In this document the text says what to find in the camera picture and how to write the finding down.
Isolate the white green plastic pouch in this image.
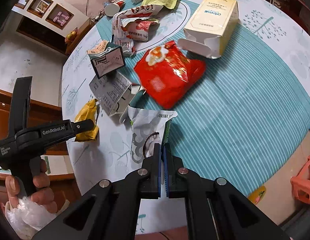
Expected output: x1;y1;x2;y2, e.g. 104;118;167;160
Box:
128;106;178;164

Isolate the yellow snack wrapper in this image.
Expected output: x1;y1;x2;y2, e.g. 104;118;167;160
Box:
75;99;99;142

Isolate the grey printed carton box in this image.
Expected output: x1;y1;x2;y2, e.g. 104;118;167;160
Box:
89;70;146;123

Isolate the large red snack bag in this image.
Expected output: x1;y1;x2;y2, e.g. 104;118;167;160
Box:
134;41;206;109

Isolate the small black white carton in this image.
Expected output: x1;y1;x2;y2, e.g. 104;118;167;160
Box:
87;40;126;79

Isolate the cream toothpaste box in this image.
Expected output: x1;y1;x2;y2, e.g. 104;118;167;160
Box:
178;0;239;59

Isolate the red white wrapper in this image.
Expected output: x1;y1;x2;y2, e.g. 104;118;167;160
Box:
112;4;163;56

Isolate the red white paper cup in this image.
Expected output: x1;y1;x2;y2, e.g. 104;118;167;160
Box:
104;0;125;17

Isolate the left hand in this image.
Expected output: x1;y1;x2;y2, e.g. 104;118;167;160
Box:
5;159;57;213

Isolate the right yellow slipper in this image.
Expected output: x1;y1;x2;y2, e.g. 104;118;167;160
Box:
248;185;266;205

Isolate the light blue patterned tablecloth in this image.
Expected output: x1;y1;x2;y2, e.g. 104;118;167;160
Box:
61;0;310;235

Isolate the pink plastic stool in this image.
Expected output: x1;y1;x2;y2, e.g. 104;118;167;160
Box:
291;155;310;205

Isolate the wooden tv cabinet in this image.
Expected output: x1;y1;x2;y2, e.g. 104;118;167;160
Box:
65;18;94;55

